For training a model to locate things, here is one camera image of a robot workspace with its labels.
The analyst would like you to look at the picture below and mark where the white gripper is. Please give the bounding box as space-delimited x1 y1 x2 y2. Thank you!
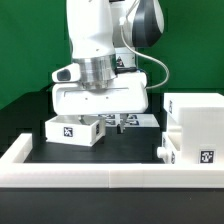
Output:
52 72 148 134

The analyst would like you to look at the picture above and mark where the white drawer box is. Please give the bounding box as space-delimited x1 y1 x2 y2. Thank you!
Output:
45 115 106 147
157 132 181 164

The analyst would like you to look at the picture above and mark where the white drawer cabinet frame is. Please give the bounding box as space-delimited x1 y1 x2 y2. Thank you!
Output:
163 93 224 165

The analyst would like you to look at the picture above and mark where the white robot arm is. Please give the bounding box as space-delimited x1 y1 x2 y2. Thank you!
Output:
52 0 164 117

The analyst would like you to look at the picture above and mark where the white fiducial marker sheet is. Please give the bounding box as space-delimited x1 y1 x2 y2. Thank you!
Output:
103 114 159 127

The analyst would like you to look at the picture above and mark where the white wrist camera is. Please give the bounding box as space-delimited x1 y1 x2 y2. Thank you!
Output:
52 63 81 83

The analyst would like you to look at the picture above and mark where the white workspace border frame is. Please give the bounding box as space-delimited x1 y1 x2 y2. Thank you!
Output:
0 133 224 188

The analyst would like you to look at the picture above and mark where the white cable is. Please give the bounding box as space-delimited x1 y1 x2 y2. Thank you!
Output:
119 0 171 91

